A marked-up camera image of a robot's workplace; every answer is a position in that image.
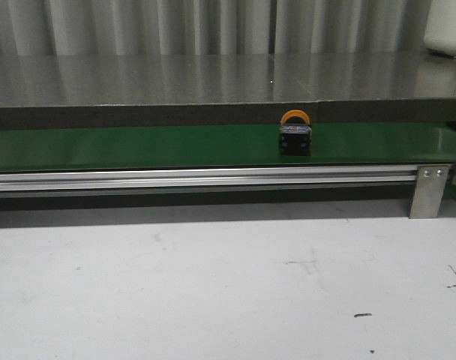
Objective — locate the grey curtain backdrop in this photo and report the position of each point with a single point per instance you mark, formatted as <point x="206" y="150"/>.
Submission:
<point x="69" y="28"/>

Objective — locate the orange push button switch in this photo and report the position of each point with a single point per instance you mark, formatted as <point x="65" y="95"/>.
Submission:
<point x="295" y="133"/>

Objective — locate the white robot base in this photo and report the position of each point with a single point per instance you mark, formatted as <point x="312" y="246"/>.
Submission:
<point x="440" y="29"/>

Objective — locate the green conveyor belt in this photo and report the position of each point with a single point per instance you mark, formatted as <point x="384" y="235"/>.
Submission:
<point x="107" y="148"/>

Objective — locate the metal conveyor support bracket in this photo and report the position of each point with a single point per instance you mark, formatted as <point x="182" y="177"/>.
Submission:
<point x="429" y="189"/>

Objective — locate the aluminium conveyor side rail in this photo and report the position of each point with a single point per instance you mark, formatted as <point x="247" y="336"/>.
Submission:
<point x="182" y="178"/>

